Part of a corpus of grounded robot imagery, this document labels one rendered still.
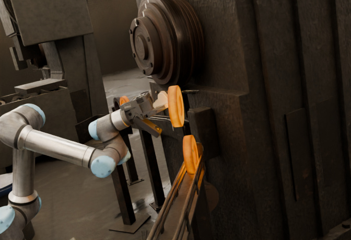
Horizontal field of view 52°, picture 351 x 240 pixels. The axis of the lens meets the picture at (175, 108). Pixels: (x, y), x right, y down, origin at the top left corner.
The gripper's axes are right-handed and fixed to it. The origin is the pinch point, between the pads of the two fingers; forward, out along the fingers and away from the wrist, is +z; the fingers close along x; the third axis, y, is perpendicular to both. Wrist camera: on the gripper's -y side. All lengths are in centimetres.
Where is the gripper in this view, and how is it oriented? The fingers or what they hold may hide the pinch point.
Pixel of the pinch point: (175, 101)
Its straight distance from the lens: 133.4
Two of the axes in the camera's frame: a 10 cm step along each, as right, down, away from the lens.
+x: 1.4, -2.6, 9.6
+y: -4.3, -8.9, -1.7
